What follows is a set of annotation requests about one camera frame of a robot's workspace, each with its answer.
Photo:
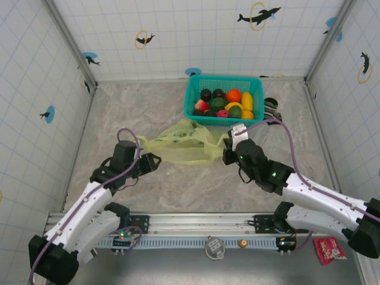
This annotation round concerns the yellow plastic bag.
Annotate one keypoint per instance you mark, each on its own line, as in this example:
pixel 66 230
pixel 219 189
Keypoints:
pixel 178 148

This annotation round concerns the fake bright green lime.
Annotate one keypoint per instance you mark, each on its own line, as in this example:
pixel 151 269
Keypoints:
pixel 235 112

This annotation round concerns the fake yellow lemon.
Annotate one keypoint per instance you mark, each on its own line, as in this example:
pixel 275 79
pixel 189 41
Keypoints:
pixel 233 105

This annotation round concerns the fake dark green avocado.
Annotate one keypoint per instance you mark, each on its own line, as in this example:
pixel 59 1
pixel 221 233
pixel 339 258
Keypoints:
pixel 218 104

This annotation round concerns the fake yellow mango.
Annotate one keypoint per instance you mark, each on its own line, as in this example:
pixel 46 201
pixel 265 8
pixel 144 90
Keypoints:
pixel 247 100

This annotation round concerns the teal plastic basket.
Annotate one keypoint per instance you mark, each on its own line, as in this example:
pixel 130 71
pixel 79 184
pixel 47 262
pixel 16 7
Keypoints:
pixel 222 80

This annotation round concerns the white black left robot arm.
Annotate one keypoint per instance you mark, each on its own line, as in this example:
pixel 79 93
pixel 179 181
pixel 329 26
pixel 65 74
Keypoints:
pixel 80 213

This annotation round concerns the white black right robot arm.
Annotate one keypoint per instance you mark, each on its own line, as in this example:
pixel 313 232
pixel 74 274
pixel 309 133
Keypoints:
pixel 320 193

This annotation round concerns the fake pink apple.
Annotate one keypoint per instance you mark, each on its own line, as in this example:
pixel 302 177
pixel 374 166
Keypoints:
pixel 222 113

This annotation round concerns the fake yellowish orange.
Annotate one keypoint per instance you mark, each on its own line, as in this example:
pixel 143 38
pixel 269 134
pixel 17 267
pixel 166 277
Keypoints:
pixel 247 114

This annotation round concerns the fake dark maroon fruit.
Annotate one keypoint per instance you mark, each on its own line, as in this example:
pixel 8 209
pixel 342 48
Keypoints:
pixel 210 113
pixel 197 113
pixel 205 94
pixel 219 93

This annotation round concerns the fake red white peach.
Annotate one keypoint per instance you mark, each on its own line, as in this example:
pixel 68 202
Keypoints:
pixel 201 105

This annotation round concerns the black white striped sock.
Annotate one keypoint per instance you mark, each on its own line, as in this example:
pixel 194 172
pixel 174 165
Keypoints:
pixel 270 105

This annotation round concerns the blue circle fish sticker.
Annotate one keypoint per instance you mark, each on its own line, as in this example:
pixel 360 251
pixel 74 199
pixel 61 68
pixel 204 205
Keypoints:
pixel 89 56
pixel 193 71
pixel 331 21
pixel 50 114

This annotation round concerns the small brass knob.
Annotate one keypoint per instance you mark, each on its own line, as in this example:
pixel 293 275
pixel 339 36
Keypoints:
pixel 243 243

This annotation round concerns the round grey device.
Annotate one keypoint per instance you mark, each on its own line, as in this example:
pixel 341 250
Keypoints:
pixel 214 248

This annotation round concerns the red snack packet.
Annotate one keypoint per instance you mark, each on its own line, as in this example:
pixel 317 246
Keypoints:
pixel 325 249

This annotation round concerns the black mounting bracket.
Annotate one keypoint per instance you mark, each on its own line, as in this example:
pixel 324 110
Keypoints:
pixel 142 223
pixel 262 223

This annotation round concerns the aluminium mounting rail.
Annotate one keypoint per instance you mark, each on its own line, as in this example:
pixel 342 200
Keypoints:
pixel 193 221

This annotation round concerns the aluminium frame post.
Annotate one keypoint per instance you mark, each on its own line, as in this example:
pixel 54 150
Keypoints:
pixel 70 41
pixel 329 41

